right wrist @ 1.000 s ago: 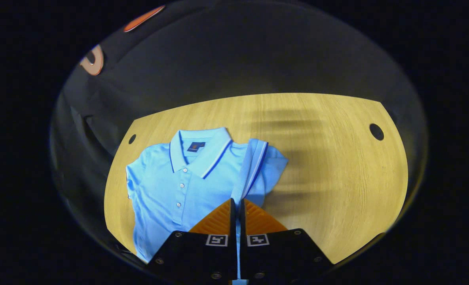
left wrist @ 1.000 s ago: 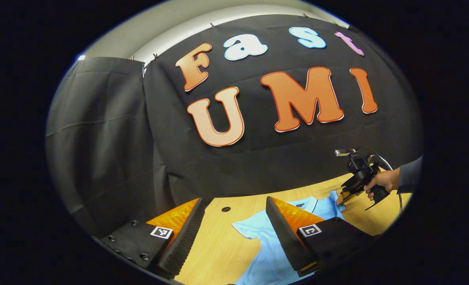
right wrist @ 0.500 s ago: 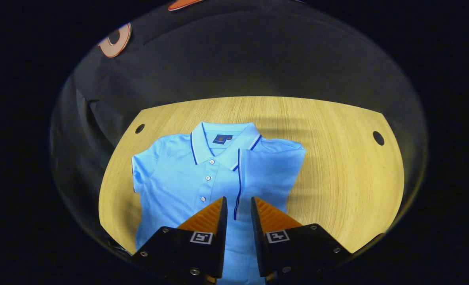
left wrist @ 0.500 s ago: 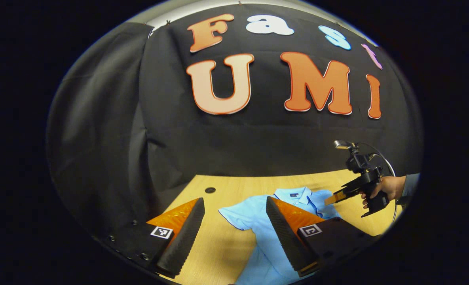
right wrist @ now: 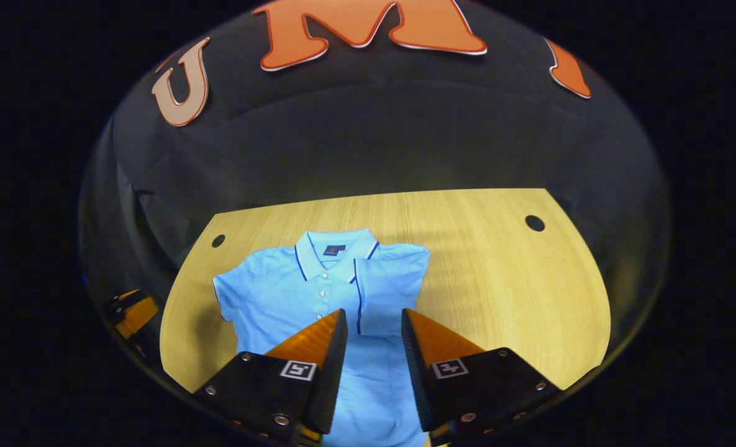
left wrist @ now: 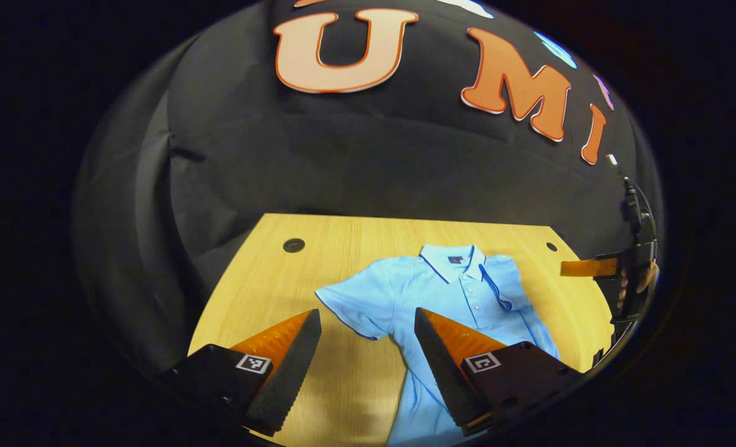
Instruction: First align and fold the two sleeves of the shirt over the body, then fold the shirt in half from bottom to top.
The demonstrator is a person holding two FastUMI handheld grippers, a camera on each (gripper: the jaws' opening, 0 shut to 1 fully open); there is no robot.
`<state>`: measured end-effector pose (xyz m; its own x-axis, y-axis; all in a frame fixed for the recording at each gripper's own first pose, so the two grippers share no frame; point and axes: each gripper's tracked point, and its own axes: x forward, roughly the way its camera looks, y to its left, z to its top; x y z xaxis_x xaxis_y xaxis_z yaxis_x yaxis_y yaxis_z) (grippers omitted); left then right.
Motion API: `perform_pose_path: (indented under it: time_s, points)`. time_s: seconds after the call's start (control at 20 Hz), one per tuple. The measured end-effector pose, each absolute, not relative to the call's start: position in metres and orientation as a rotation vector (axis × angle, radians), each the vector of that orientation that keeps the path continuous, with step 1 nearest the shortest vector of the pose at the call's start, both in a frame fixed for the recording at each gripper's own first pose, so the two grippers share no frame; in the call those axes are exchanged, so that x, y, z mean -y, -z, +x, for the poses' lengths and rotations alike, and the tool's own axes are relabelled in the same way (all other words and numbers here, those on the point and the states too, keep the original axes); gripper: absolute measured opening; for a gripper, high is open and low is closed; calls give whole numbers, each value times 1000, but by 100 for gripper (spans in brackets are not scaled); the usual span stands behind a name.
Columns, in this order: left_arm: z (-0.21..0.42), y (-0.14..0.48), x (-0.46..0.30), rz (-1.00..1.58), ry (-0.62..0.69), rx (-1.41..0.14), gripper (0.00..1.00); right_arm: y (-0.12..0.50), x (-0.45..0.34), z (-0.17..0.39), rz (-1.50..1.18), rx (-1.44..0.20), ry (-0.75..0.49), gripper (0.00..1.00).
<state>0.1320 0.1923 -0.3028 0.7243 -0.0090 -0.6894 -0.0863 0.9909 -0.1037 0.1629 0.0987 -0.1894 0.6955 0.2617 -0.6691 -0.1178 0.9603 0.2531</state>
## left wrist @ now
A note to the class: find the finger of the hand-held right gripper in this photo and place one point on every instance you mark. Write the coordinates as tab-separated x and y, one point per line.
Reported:
588	268

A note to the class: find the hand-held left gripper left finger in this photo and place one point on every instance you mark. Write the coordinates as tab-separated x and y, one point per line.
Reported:
287	379

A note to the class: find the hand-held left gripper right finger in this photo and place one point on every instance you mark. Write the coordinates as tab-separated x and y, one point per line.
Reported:
442	372

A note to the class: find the light blue T-shirt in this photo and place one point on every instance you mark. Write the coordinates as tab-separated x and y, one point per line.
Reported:
442	292

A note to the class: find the black backdrop cloth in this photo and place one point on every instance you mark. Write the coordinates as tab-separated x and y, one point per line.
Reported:
374	161

